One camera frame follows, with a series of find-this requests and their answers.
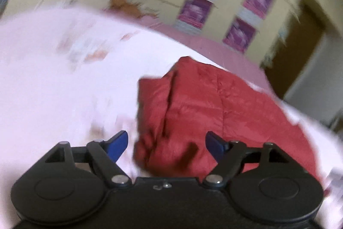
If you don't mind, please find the cream wardrobe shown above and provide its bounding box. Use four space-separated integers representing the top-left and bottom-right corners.
150 0 335 66

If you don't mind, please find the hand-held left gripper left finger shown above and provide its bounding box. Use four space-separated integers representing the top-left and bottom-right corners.
40 130 132 189

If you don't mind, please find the brown wooden door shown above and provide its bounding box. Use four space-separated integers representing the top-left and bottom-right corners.
261 0 326 101

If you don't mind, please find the red puffer jacket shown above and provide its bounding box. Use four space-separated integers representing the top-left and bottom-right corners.
133 56 324 187

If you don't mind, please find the pink bedspread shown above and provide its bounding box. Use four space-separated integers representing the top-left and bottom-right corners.
139 16 272 90

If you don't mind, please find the floral white bed sheet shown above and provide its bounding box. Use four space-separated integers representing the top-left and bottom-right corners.
0 5 343 229

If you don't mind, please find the orange striped cloth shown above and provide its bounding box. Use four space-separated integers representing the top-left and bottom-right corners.
108 0 156 19

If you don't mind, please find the purple wall poster calendar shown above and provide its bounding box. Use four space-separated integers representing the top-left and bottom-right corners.
222 17 258 54
175 0 214 34
240 0 276 27

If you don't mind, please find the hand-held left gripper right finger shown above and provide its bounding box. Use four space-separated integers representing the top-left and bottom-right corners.
203 131 292 189

